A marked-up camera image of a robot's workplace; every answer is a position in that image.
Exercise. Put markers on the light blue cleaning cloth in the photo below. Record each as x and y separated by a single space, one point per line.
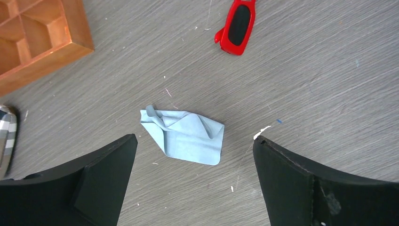
184 135

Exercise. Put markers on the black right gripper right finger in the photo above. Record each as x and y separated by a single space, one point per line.
301 192

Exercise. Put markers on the orange wooden divided tray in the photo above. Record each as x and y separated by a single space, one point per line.
38 37

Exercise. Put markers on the red sunglasses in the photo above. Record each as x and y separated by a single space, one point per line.
234 36

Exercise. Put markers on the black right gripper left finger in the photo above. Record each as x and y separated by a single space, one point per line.
86 191

